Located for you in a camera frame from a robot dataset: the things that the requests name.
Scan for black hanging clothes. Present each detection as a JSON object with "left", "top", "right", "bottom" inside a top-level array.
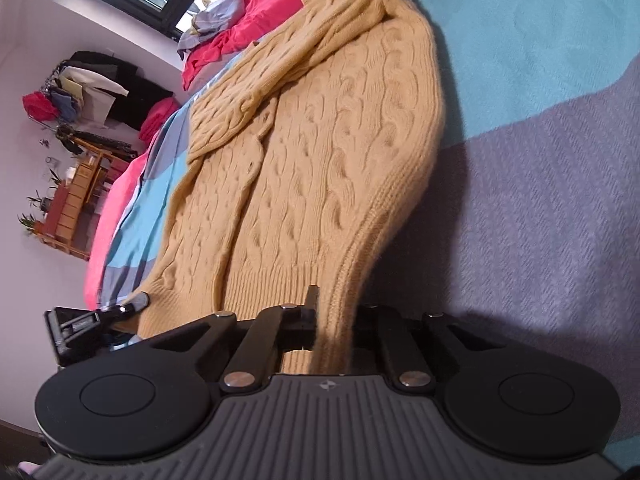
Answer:
[{"left": 60, "top": 51, "right": 173, "bottom": 131}]

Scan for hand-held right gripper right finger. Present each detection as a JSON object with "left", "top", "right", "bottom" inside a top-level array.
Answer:
[{"left": 352, "top": 304, "right": 506, "bottom": 391}]

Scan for grey-blue crumpled cloth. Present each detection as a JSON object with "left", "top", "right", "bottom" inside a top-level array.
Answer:
[{"left": 177, "top": 0, "right": 246, "bottom": 58}]

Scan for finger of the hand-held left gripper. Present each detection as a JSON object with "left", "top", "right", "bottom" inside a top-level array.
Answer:
[{"left": 44, "top": 292, "right": 151, "bottom": 361}]

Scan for red hanging garment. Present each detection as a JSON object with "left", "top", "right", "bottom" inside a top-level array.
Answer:
[{"left": 22, "top": 91, "right": 58, "bottom": 122}]

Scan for wooden shelf unit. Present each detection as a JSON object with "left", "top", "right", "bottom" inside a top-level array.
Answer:
[{"left": 37, "top": 150, "right": 131, "bottom": 261}]

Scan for yellow cable-knit cardigan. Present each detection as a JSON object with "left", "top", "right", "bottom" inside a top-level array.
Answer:
[{"left": 135, "top": 0, "right": 448, "bottom": 376}]

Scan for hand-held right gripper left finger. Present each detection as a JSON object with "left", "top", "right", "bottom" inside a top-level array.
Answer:
[{"left": 145, "top": 285, "right": 321, "bottom": 392}]

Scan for dark patterned cloth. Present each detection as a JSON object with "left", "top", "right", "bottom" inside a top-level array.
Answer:
[{"left": 55, "top": 125, "right": 138, "bottom": 161}]

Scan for blue hanging garment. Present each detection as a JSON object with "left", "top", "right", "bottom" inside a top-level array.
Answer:
[{"left": 50, "top": 89, "right": 81, "bottom": 121}]

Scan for pink cloth pile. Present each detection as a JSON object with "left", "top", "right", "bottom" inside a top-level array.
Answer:
[{"left": 139, "top": 98, "right": 182, "bottom": 139}]

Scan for blue grey patterned blanket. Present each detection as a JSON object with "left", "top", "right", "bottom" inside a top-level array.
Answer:
[{"left": 95, "top": 0, "right": 640, "bottom": 466}]

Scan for black-framed window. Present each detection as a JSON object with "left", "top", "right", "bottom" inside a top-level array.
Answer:
[{"left": 52, "top": 0, "right": 266, "bottom": 41}]

